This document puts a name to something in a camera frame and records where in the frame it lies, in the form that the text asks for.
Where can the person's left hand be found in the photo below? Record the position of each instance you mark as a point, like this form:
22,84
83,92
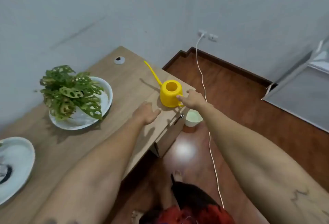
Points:
146,113

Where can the person's right hand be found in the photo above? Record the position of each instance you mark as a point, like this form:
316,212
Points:
195,100

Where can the yellow watering can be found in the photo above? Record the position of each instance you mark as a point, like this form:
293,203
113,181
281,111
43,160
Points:
168,99

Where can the holey-leaf monstera plant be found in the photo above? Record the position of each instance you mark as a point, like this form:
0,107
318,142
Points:
66,93

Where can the person's left forearm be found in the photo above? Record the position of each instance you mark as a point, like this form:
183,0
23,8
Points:
102,170

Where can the person's right forearm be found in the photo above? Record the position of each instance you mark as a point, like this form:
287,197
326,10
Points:
252,159

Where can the person's right foot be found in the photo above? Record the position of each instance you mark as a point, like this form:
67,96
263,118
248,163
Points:
178,176

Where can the person's foot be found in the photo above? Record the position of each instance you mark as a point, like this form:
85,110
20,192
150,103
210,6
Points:
178,176
136,217

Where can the person's left foot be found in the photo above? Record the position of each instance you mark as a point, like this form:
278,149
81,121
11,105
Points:
136,217

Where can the wooden desk drawer cabinet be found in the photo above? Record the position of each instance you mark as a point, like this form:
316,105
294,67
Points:
167,139

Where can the grey white framed panel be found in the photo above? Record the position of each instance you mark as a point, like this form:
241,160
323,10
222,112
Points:
303,95

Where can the plain white dish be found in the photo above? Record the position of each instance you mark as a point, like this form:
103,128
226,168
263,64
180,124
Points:
18,152

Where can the white wall socket with plug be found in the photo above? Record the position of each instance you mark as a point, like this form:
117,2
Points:
202,33

